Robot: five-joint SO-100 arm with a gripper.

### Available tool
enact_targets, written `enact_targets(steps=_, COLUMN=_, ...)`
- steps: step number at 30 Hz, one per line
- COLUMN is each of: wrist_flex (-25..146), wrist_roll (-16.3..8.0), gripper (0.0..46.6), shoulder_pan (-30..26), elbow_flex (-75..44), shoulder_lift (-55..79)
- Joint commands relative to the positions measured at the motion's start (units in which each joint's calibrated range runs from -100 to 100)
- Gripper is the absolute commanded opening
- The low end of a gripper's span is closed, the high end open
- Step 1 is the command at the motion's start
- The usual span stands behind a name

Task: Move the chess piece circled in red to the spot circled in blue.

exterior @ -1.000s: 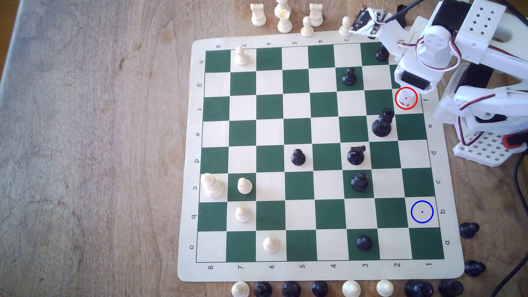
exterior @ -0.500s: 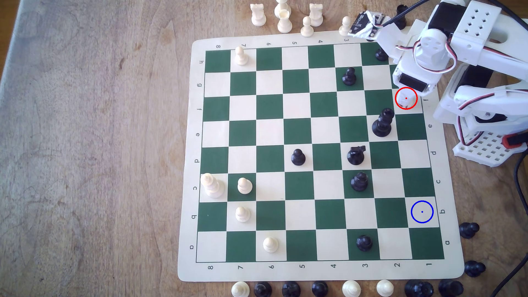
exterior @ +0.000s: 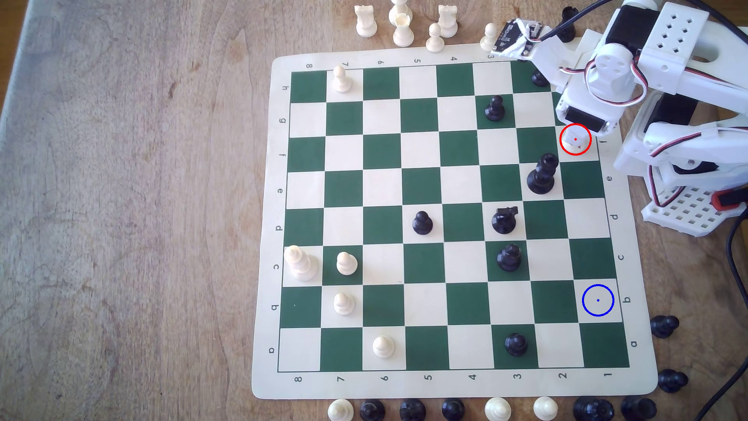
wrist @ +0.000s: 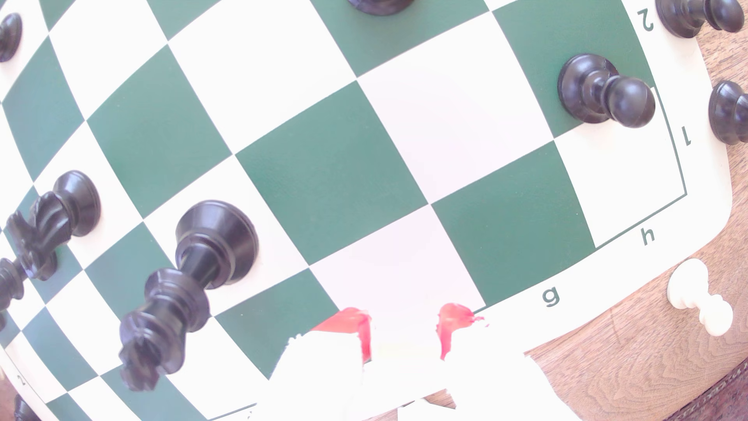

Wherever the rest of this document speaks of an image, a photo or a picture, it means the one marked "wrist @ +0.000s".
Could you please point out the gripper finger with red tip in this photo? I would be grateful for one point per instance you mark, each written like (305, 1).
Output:
(315, 380)
(496, 386)

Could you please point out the green and white chess mat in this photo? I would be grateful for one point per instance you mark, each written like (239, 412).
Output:
(327, 175)

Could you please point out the white chess pawn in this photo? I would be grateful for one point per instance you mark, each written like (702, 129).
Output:
(689, 286)

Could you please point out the black chess piece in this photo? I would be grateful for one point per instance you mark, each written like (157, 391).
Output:
(24, 410)

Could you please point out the black chess pawn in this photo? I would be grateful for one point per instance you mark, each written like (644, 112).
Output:
(683, 14)
(590, 87)
(380, 6)
(9, 35)

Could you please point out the black chess rook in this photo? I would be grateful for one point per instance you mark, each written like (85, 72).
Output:
(730, 111)

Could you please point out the dark brown stitched strip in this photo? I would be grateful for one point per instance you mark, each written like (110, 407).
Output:
(724, 397)

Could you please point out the black rook on d3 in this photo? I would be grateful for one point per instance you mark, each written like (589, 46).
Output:
(70, 202)

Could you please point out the black pawn on c3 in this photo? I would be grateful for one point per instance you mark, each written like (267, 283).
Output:
(9, 283)

